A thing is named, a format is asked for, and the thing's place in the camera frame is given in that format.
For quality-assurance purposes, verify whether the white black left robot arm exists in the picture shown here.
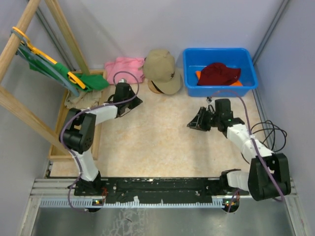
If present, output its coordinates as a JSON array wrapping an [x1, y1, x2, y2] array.
[[59, 82, 143, 195]]

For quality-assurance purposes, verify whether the beige crumpled cloth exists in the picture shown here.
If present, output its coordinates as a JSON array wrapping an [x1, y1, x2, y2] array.
[[64, 90, 102, 110]]

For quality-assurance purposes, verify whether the beige cap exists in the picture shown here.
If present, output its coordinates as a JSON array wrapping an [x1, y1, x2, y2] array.
[[142, 49, 183, 95]]

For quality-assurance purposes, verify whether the blue plastic bin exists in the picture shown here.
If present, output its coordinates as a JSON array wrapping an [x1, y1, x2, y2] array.
[[183, 48, 258, 97]]

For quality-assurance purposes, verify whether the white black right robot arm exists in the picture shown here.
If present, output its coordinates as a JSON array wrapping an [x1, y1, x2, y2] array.
[[187, 98, 291, 201]]

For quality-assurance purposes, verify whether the wooden tray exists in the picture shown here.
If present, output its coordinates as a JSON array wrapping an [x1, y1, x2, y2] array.
[[48, 69, 108, 161]]

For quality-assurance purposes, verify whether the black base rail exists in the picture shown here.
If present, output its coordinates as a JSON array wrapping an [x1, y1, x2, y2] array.
[[68, 176, 235, 212]]

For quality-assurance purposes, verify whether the yellow hanger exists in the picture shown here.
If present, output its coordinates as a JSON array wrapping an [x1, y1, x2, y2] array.
[[12, 27, 87, 91]]

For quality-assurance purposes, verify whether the green cloth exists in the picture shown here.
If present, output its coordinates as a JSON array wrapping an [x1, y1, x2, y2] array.
[[72, 72, 109, 92]]

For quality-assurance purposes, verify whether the pink cloth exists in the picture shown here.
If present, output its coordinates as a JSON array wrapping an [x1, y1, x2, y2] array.
[[104, 57, 145, 85]]

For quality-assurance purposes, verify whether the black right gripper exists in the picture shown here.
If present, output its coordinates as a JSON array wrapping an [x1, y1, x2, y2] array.
[[188, 106, 221, 131]]

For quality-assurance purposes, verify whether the orange cap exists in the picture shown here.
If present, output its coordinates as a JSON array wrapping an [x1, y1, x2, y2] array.
[[195, 71, 242, 86]]

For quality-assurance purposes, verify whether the dark red cap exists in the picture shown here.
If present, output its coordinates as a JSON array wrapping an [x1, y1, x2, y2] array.
[[197, 62, 241, 86]]

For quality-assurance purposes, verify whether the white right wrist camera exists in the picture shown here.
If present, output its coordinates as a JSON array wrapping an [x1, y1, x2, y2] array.
[[206, 97, 213, 104]]

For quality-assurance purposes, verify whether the wooden hat stand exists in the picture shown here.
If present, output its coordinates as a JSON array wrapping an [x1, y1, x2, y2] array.
[[148, 80, 163, 94]]

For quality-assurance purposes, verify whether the blue-grey hanger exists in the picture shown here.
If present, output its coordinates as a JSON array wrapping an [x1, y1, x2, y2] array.
[[11, 29, 79, 96]]

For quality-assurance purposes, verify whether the aluminium frame rail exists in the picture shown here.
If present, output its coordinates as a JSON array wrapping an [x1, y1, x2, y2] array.
[[29, 177, 296, 209]]

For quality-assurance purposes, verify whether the wooden rack frame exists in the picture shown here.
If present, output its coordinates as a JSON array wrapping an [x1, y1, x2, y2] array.
[[0, 0, 92, 148]]

